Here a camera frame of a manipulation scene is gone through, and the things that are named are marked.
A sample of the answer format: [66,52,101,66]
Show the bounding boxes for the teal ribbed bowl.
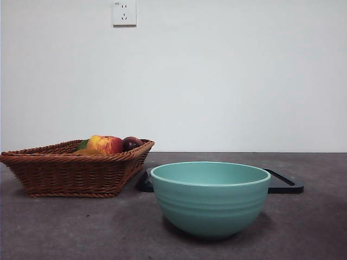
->
[150,161,272,239]

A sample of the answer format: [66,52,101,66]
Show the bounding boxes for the brown kiwifruit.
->
[72,148,102,156]

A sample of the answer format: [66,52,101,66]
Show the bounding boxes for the dark purple fruit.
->
[122,136,144,152]

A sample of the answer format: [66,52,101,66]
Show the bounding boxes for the red yellow apple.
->
[86,134,125,155]

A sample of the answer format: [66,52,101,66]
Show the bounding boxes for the brown wicker basket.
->
[0,139,155,198]

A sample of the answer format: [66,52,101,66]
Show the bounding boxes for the dark rectangular tray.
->
[135,167,305,194]

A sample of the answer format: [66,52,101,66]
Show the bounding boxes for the white wall power socket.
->
[113,0,137,28]

